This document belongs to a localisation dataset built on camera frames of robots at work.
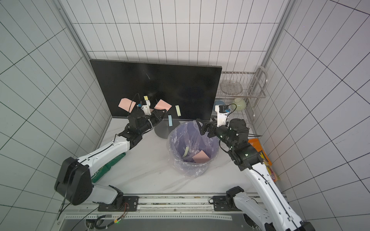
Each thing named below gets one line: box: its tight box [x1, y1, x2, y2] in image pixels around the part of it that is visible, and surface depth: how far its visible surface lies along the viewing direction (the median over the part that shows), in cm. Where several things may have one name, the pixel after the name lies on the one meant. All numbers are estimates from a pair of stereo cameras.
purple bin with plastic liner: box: [166, 119, 220, 178], surface depth 76 cm
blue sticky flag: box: [167, 114, 173, 127], surface depth 85 cm
